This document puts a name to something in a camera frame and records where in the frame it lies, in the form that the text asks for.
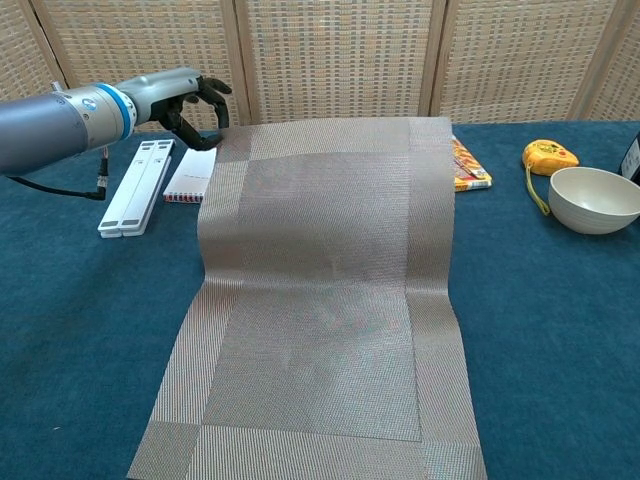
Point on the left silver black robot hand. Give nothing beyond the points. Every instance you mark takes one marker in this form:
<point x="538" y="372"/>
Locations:
<point x="165" y="95"/>

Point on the gray woven placemat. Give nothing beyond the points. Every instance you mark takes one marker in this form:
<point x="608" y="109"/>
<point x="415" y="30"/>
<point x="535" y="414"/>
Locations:
<point x="325" y="250"/>

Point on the white bowl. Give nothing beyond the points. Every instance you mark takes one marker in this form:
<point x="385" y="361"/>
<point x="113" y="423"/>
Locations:
<point x="592" y="205"/>

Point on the left gray robot arm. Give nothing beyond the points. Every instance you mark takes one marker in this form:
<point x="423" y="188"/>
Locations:
<point x="50" y="125"/>

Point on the white red spiral notebook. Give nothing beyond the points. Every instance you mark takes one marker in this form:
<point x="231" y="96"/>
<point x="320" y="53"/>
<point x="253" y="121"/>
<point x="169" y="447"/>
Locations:
<point x="192" y="175"/>

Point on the white folding stand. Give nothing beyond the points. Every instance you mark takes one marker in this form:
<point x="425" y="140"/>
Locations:
<point x="135" y="190"/>

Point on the woven bamboo folding screen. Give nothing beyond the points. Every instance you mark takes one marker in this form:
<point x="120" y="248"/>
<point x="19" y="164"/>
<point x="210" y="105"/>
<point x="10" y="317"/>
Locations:
<point x="340" y="60"/>

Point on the blue felt table cover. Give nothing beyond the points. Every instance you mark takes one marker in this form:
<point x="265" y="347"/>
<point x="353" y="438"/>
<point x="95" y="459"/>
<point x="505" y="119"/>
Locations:
<point x="75" y="325"/>

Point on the yellow snack box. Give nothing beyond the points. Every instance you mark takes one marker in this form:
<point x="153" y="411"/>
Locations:
<point x="470" y="172"/>

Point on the yellow tape measure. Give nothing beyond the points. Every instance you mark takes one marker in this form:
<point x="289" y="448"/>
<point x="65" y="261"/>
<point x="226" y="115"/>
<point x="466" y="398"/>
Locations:
<point x="547" y="155"/>

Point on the black cardboard box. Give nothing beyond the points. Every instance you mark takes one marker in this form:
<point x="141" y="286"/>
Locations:
<point x="632" y="160"/>

